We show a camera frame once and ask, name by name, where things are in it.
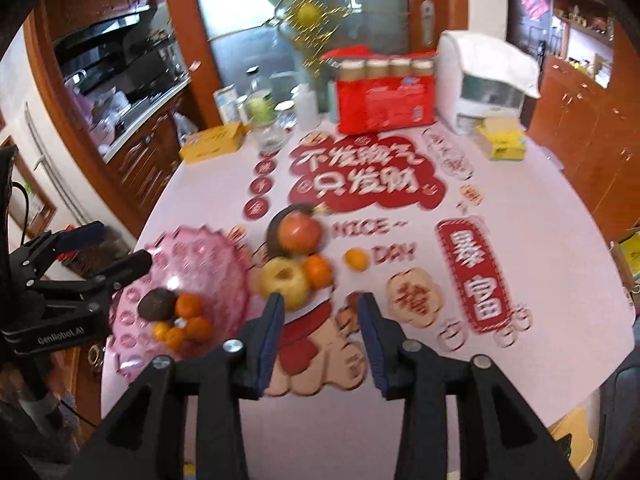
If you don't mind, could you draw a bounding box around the clear drinking glass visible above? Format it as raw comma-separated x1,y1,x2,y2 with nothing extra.
255,120,291,156

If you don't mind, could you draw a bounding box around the yellow tissue pack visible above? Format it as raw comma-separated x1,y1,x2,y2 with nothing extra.
475,115,528,162

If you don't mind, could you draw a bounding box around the cardboard box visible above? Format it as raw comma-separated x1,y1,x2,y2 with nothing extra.
609,227,640,286

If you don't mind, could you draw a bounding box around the red apple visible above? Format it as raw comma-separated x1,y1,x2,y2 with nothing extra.
277,211,322,253

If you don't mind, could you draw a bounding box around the wooden sideboard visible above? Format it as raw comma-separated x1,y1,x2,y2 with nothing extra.
525,55,640,241

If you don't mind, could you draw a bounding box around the dark brown avocado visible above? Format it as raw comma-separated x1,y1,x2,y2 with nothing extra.
266,203,312,261
137,288,177,322

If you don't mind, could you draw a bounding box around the white squeeze bottle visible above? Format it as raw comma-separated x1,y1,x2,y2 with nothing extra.
292,85,321,130

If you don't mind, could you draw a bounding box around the yellow tin box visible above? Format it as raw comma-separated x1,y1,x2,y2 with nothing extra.
178,122,247,165

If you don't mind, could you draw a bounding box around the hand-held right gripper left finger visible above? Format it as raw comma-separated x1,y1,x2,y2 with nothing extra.
80,291,287,480

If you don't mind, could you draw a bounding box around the white countertop appliance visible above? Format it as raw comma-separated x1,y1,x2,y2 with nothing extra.
437,30,526,135

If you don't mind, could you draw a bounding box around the kitchen counter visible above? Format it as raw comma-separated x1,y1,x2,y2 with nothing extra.
97,77,193,161

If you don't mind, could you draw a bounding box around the black range hood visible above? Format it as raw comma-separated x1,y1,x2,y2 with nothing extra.
52,5,156,56

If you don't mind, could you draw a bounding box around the gold door ornament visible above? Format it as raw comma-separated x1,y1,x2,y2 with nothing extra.
262,0,361,76

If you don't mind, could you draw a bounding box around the red pack of bottles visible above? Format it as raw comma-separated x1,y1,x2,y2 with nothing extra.
320,45,438,135

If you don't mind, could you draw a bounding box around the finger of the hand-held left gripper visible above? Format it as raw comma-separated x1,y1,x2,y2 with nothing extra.
31,249,154,301
11,220,107,282

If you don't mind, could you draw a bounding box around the white carton box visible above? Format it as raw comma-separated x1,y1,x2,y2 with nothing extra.
214,85,241,123

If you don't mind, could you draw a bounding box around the yellow apple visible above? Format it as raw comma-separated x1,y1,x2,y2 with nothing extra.
257,256,311,308

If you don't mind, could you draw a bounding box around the red paper decoration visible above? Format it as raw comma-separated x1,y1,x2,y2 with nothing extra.
520,0,551,21

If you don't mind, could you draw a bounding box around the silver door handle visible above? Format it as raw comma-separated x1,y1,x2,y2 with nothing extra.
419,0,435,48

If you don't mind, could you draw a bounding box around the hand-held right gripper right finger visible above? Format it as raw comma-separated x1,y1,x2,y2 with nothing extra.
355,291,571,480

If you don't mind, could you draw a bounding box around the pink plastic fruit plate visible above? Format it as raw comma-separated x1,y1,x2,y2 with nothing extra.
102,225,253,383

